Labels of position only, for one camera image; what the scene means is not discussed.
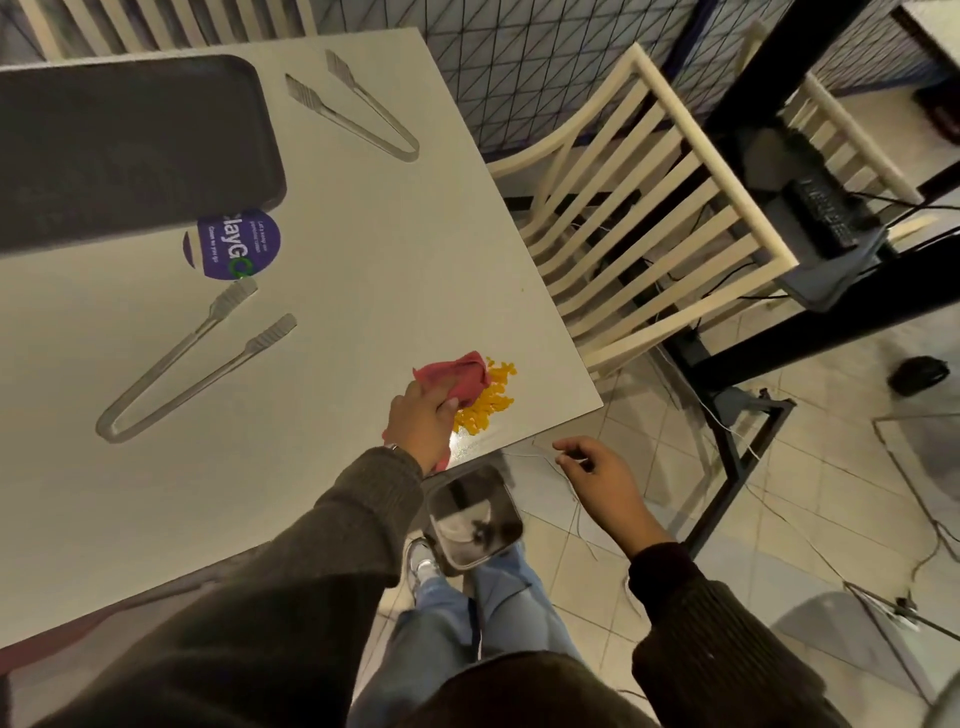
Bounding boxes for person's right hand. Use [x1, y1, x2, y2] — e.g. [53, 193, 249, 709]
[552, 437, 663, 543]

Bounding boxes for person's left hand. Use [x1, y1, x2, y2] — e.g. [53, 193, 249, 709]
[384, 378, 461, 474]

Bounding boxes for pink cleaning cloth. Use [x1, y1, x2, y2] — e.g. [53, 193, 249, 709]
[381, 351, 494, 474]

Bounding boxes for person's right forearm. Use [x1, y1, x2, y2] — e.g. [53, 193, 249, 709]
[627, 540, 852, 728]

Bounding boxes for person's left forearm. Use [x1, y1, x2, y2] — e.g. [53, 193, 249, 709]
[33, 446, 426, 728]

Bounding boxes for pile of yellow food pieces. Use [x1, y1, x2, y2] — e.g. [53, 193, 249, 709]
[452, 358, 519, 437]

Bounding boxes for square steel container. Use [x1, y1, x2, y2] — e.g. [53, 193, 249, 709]
[425, 464, 525, 578]

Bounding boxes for person's white sneaker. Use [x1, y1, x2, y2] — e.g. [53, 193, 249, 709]
[403, 535, 445, 598]

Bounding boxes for person's blue jeans legs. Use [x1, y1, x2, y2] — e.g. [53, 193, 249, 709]
[348, 541, 588, 728]

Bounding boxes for person's dark sweater torso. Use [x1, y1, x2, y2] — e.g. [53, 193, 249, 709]
[396, 651, 663, 728]

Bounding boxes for round purple sticker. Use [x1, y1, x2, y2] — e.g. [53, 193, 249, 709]
[182, 208, 283, 282]

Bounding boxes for cream slatted wooden chair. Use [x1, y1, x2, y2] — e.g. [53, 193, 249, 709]
[486, 42, 801, 378]
[18, 0, 318, 63]
[738, 18, 940, 250]

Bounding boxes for metal serving tongs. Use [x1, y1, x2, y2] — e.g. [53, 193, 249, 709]
[284, 49, 422, 164]
[95, 276, 300, 444]

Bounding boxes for black round object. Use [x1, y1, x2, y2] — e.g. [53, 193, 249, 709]
[888, 355, 952, 398]

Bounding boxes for metal tripod stand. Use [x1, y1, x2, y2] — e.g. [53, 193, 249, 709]
[843, 580, 960, 643]

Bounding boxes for dark grey serving tray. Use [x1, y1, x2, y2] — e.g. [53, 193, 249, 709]
[0, 54, 289, 258]

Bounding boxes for thin white cable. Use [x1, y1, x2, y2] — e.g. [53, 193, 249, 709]
[651, 351, 912, 610]

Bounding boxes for black metal table frame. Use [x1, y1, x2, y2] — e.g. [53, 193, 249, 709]
[658, 0, 960, 558]

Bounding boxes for black cable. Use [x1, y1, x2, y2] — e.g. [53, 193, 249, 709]
[846, 190, 960, 228]

